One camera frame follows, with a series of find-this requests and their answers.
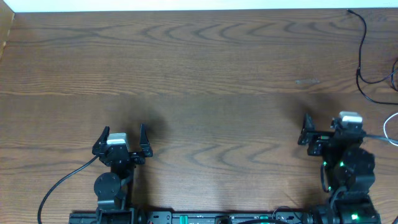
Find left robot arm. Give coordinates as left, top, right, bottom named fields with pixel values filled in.
left=92, top=124, right=153, bottom=223

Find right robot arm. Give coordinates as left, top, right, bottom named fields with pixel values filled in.
left=298, top=111, right=381, bottom=224

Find right camera cable black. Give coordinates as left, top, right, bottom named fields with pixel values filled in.
left=364, top=134, right=398, bottom=146

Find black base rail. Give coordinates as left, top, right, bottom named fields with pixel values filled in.
left=68, top=208, right=311, bottom=224

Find cardboard panel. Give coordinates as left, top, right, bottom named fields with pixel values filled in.
left=0, top=0, right=15, bottom=57

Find left camera cable black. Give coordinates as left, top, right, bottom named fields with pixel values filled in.
left=37, top=156, right=99, bottom=224

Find camera cable black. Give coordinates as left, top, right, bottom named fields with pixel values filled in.
left=364, top=134, right=398, bottom=146
left=37, top=156, right=99, bottom=224

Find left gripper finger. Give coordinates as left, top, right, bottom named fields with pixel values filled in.
left=93, top=126, right=110, bottom=149
left=139, top=124, right=153, bottom=157

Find white usb cable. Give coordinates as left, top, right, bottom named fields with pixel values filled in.
left=382, top=112, right=398, bottom=147

